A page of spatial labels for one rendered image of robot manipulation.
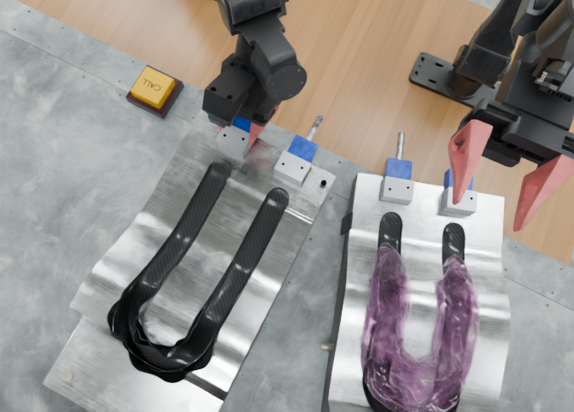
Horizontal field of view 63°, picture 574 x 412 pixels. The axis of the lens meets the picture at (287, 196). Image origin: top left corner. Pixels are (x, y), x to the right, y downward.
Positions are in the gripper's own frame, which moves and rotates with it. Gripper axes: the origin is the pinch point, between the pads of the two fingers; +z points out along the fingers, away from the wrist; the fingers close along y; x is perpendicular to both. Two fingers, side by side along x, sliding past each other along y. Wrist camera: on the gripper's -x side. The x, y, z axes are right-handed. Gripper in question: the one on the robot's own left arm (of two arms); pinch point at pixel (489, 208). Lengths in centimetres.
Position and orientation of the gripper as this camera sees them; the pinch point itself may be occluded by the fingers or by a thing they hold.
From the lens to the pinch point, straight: 49.9
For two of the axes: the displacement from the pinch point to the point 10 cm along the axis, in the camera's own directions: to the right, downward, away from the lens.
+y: 9.1, 4.1, -0.8
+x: -0.2, 2.4, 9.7
